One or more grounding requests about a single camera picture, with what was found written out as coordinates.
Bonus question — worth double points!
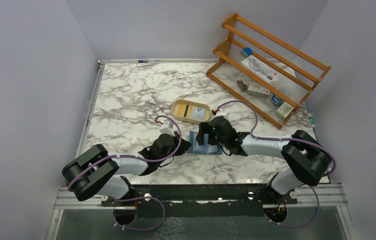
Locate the yellow oval tray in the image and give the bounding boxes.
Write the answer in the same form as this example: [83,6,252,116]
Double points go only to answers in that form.
[171,99,212,124]

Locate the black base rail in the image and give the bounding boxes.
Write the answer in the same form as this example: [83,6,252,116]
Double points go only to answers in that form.
[101,183,298,218]

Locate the purple marker on frame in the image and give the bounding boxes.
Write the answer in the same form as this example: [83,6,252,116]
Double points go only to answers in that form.
[137,59,149,64]

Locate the green marker at table edge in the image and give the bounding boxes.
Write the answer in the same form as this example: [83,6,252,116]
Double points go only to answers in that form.
[308,112,316,128]

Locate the orange wooden rack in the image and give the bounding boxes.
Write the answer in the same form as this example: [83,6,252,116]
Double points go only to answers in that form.
[206,13,331,129]

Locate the card in tray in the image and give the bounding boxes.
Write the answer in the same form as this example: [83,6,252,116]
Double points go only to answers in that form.
[191,106,207,122]

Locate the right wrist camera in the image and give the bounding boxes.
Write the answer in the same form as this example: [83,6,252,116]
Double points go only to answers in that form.
[211,108,228,119]

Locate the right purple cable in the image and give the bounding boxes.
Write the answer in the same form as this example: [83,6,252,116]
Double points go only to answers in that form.
[214,100,337,229]

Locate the blue leather card holder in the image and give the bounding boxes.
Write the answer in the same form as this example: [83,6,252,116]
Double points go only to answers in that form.
[187,131,223,155]

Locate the small beige red box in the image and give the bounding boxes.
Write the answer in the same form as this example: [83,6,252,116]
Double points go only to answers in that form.
[246,81,270,98]

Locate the small green white box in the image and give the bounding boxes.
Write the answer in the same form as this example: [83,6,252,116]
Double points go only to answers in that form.
[275,102,295,120]

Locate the blue grey eraser block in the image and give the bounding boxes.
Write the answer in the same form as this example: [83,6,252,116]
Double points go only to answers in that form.
[240,47,253,58]

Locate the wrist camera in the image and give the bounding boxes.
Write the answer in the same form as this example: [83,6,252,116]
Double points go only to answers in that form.
[211,108,228,119]
[159,120,174,136]

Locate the blue white can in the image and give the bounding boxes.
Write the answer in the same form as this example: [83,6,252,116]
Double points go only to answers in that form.
[271,94,285,106]

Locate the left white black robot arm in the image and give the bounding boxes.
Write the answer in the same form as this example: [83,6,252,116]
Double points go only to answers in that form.
[61,133,192,206]

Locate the brown small figurine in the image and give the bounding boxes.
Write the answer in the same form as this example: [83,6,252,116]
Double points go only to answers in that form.
[236,80,248,92]

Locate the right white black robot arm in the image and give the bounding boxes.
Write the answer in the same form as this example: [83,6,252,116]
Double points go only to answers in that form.
[196,116,332,204]

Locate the long white printed box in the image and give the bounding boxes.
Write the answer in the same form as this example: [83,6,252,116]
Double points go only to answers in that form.
[240,55,280,84]

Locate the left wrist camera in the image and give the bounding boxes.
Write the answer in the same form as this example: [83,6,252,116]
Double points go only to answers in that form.
[159,120,174,136]

